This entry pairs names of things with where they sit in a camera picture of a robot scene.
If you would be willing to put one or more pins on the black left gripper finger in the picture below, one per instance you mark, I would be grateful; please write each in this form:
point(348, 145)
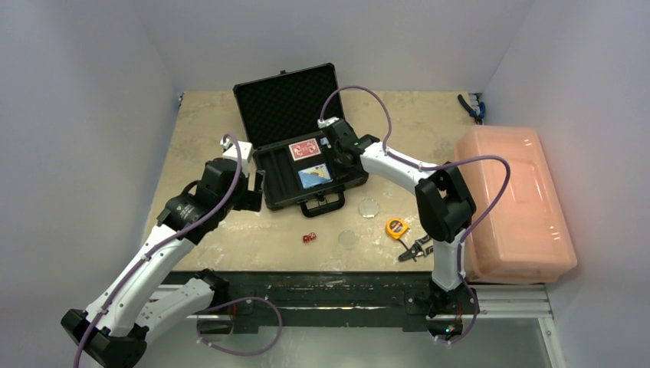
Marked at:
point(260, 176)
point(256, 199)

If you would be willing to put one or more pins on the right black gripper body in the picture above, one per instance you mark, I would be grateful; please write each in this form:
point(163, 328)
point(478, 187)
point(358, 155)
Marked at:
point(334, 140)

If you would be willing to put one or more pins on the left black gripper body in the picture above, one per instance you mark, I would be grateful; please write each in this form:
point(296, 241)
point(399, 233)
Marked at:
point(243, 196)

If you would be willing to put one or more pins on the black poker set case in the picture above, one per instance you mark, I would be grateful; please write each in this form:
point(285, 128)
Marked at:
point(283, 109)

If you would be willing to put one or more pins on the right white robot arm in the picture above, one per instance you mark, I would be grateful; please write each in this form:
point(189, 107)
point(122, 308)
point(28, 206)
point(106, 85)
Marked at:
point(444, 204)

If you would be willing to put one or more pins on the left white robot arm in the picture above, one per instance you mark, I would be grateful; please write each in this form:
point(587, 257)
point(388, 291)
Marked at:
point(118, 326)

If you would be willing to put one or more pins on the red playing card deck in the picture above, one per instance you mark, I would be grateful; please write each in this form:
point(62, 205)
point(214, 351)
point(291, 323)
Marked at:
point(304, 149)

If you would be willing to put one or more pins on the blue playing card deck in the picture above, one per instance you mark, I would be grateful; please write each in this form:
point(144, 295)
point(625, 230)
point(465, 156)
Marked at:
point(314, 176)

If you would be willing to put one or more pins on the clear round disc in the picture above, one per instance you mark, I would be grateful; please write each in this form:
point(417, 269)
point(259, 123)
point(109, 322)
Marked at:
point(368, 208)
point(348, 239)

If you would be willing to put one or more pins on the yellow tape measure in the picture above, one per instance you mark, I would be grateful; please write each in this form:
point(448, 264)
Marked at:
point(396, 228)

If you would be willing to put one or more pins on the orange translucent storage bin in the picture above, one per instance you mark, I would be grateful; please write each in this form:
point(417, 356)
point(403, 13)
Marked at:
point(524, 239)

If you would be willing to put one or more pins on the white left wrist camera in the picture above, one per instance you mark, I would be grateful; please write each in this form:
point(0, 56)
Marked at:
point(236, 149)

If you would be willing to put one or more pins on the black wire stripper pliers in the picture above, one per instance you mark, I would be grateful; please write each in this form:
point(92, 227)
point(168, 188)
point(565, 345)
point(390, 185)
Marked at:
point(419, 248)

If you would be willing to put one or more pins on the black table front rail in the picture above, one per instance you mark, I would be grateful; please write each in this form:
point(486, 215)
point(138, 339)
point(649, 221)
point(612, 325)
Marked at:
point(408, 300)

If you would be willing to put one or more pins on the aluminium frame rails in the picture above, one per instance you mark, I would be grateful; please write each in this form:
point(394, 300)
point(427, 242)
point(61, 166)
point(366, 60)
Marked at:
point(514, 328)

